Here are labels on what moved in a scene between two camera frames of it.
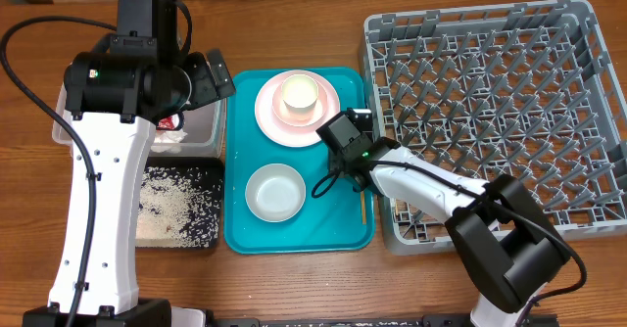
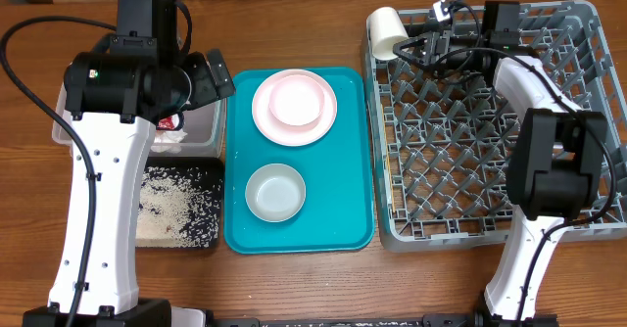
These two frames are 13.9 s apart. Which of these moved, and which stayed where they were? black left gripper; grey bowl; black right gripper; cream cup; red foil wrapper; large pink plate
Moved: black right gripper; cream cup
Stayed: red foil wrapper; black left gripper; large pink plate; grey bowl
